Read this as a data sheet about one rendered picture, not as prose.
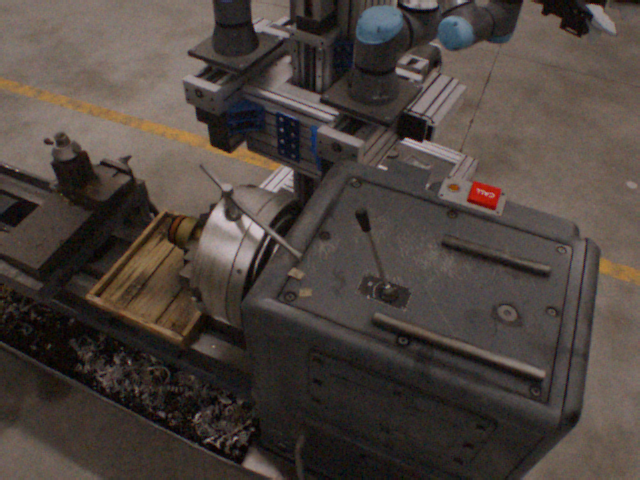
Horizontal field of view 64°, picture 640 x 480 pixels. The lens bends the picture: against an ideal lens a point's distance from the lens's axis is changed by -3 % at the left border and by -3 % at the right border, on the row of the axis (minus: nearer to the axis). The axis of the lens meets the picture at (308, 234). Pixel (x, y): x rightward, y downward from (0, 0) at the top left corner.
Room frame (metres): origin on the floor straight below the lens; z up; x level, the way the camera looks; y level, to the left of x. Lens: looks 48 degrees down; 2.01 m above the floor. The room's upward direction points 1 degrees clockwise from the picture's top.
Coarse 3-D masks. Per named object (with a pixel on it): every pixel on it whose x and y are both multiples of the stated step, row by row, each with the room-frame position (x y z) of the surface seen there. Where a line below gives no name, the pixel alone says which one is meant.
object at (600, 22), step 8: (592, 8) 0.97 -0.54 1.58; (600, 8) 0.97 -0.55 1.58; (600, 16) 0.94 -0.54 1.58; (592, 24) 0.95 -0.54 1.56; (600, 24) 0.92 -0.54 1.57; (608, 24) 0.92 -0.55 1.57; (592, 32) 0.95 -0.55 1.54; (600, 32) 0.93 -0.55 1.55; (608, 32) 0.91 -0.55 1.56; (616, 32) 0.90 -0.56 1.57; (592, 40) 0.94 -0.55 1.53
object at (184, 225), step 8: (176, 216) 0.85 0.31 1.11; (184, 216) 0.85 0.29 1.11; (176, 224) 0.82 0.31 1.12; (184, 224) 0.82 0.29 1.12; (192, 224) 0.82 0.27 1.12; (168, 232) 0.81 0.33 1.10; (176, 232) 0.81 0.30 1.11; (184, 232) 0.80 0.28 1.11; (192, 232) 0.80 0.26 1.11; (200, 232) 0.80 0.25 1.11; (168, 240) 0.81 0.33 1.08; (176, 240) 0.79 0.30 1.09; (184, 240) 0.79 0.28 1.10
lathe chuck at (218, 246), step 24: (240, 192) 0.81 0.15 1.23; (264, 192) 0.83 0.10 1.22; (216, 216) 0.74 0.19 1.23; (240, 216) 0.74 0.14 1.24; (216, 240) 0.69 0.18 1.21; (240, 240) 0.68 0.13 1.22; (192, 264) 0.66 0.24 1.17; (216, 264) 0.65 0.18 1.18; (216, 288) 0.62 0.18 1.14; (216, 312) 0.61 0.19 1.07
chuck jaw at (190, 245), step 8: (192, 240) 0.79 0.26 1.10; (184, 248) 0.76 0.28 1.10; (192, 248) 0.76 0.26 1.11; (192, 256) 0.73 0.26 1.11; (184, 264) 0.72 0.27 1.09; (184, 272) 0.68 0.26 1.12; (184, 280) 0.67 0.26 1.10; (192, 288) 0.65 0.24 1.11; (192, 296) 0.64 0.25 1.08; (200, 296) 0.64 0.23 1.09
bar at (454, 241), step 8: (448, 240) 0.64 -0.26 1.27; (456, 240) 0.64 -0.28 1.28; (464, 240) 0.64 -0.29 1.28; (456, 248) 0.63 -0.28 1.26; (464, 248) 0.63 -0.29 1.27; (472, 248) 0.63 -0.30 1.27; (480, 248) 0.62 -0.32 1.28; (488, 248) 0.62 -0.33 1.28; (480, 256) 0.62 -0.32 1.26; (488, 256) 0.61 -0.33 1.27; (496, 256) 0.61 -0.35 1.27; (504, 256) 0.61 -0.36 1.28; (512, 256) 0.60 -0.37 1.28; (520, 256) 0.60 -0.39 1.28; (512, 264) 0.59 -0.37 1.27; (520, 264) 0.59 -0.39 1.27; (528, 264) 0.59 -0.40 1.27; (536, 264) 0.59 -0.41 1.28; (544, 264) 0.59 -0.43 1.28; (536, 272) 0.58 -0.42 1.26; (544, 272) 0.57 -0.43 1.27
